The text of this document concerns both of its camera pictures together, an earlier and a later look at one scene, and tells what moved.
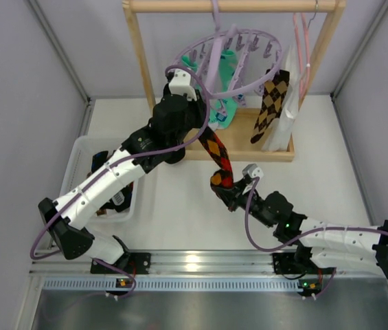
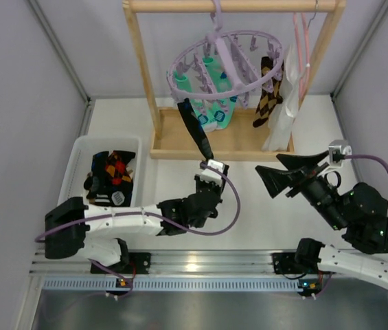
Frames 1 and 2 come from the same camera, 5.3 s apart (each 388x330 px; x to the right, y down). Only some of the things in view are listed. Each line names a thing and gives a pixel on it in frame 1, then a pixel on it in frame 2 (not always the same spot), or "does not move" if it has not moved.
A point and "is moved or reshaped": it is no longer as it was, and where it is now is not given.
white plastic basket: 79,165 does not move
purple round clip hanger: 230,63 does not move
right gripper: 234,191 -> 301,182
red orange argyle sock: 223,177 is moved or reshaped
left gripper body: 194,107 -> 206,185
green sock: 222,112 is moved or reshaped
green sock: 186,60 is moved or reshaped
